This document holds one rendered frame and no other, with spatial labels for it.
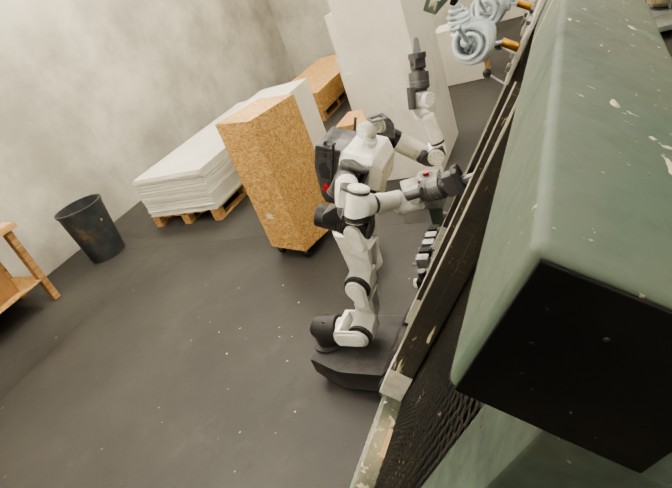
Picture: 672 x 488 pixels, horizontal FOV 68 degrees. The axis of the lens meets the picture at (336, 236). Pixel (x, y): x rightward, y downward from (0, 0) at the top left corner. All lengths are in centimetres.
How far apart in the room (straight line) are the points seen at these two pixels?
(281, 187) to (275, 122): 49
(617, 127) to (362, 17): 424
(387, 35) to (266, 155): 150
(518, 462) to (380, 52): 434
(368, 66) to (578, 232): 443
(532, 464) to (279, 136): 367
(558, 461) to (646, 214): 13
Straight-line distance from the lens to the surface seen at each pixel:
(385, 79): 461
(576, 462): 30
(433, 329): 131
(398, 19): 445
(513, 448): 31
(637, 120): 36
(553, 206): 23
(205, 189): 555
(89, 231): 604
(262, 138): 377
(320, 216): 235
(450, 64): 728
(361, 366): 278
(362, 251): 233
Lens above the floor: 206
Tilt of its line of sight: 28 degrees down
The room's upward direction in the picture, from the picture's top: 21 degrees counter-clockwise
